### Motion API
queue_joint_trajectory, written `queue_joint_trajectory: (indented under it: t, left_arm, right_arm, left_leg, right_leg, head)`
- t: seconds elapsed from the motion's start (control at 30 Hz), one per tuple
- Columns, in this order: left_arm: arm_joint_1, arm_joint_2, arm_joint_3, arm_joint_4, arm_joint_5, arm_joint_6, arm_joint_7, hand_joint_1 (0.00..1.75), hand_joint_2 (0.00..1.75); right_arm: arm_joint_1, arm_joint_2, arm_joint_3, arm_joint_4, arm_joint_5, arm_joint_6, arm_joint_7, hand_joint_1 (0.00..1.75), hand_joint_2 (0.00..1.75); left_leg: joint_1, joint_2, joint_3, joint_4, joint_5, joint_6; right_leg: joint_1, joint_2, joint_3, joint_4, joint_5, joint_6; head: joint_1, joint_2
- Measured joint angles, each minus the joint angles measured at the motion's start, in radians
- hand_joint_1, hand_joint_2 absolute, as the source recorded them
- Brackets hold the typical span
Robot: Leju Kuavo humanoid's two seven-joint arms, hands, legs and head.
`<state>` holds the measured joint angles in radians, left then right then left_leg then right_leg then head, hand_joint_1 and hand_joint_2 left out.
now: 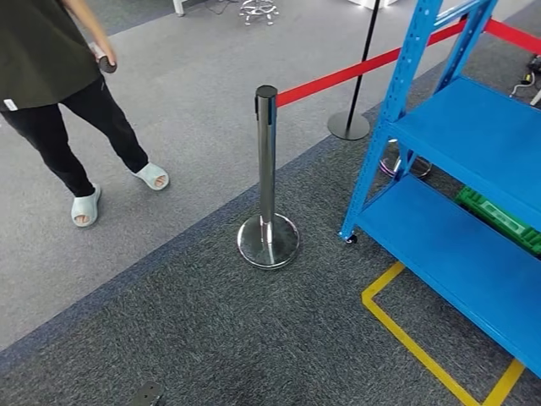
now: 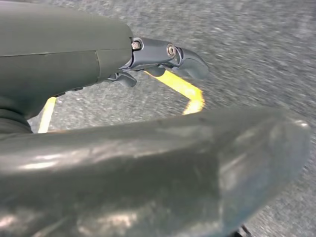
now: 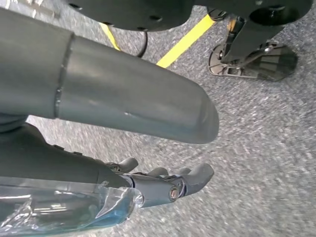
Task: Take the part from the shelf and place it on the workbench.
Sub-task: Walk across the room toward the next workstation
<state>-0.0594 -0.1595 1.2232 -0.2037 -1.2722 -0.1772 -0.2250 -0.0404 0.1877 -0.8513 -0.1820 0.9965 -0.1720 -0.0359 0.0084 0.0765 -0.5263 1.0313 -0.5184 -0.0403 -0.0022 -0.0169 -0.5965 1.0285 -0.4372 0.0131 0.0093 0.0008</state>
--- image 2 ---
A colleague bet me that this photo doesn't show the yellow floor tape square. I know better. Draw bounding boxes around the yellow floor tape square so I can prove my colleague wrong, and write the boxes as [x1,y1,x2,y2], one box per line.
[38,70,205,134]

